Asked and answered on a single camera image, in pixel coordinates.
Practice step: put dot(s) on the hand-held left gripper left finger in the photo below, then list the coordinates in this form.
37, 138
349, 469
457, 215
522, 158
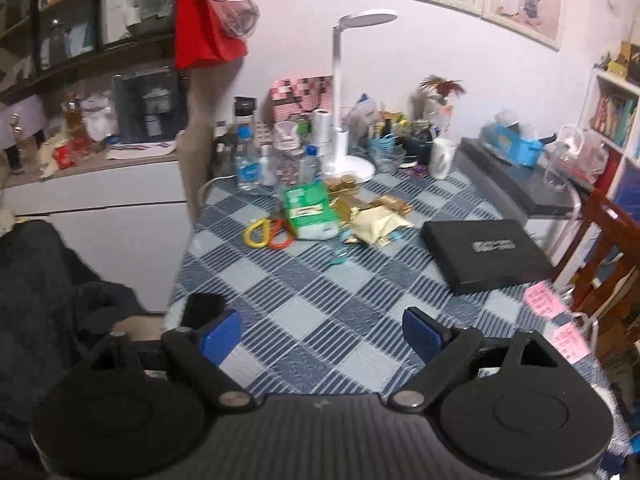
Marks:
220, 336

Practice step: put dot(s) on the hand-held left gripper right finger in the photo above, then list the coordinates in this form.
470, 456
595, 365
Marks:
422, 335

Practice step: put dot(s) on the black box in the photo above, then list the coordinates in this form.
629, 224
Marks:
480, 260

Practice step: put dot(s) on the blue checkered desktop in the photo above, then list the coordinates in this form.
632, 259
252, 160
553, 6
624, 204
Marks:
320, 310

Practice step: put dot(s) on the large gold foil packet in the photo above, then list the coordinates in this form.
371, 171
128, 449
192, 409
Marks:
377, 225

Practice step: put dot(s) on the pink paper slip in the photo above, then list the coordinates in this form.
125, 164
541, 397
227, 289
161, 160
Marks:
545, 301
571, 344

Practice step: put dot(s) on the small gold foil packet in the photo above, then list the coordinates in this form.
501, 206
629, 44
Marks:
350, 208

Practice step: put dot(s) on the green tissue pack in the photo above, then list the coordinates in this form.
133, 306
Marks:
307, 205

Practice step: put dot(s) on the white cabinet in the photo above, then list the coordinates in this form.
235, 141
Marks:
110, 210

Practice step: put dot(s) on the blue label water bottle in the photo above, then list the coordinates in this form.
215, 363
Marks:
246, 170

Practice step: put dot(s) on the glass bowl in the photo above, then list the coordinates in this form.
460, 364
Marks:
389, 162

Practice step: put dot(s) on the white mug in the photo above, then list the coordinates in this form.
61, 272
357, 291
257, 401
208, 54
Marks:
441, 160

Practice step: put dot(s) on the grey chest freezer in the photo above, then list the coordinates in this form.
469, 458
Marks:
510, 180

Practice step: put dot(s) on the dark cloth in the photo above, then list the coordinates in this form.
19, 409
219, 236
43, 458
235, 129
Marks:
40, 300

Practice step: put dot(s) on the clear jar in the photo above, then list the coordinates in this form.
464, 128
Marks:
287, 160

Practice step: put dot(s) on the blue pen basket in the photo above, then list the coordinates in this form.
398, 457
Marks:
382, 147

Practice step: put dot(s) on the small blue cap bottle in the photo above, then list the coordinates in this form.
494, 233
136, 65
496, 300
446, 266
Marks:
310, 165

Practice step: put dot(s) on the white desk lamp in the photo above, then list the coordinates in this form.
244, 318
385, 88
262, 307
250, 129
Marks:
340, 150

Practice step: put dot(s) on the brown wooden chair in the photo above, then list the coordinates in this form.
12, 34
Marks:
607, 240

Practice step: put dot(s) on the blue tissue box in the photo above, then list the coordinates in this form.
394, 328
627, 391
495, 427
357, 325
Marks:
512, 145

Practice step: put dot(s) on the clear plastic pitcher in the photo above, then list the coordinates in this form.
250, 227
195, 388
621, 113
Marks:
560, 165

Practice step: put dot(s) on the black thermos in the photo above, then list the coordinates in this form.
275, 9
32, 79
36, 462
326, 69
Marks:
245, 110

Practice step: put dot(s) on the white paper roll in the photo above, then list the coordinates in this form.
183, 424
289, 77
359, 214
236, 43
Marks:
322, 130

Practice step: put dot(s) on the red can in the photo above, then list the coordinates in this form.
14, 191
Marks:
64, 155

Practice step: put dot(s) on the black coffee machine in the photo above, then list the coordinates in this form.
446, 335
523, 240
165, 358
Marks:
147, 105

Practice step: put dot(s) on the clear plastic container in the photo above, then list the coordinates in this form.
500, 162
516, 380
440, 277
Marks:
595, 157

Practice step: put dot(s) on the brown feather decoration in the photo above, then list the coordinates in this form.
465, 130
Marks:
442, 87

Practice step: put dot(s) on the pink checkered bag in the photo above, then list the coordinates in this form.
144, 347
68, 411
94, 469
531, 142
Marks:
300, 92

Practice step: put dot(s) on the amber glass bottle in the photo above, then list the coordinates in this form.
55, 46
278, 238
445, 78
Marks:
73, 117

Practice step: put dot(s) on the white bookshelf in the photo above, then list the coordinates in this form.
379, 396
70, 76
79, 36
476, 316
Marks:
617, 120

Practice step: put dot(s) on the lavender air fryer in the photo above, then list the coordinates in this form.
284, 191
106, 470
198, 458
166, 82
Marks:
22, 120

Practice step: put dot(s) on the red bag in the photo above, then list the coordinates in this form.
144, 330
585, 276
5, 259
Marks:
200, 35

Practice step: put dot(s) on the framed child picture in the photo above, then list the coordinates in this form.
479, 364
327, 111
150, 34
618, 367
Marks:
527, 0

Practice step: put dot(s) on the dark wall shelf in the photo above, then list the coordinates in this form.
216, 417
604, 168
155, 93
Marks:
75, 25

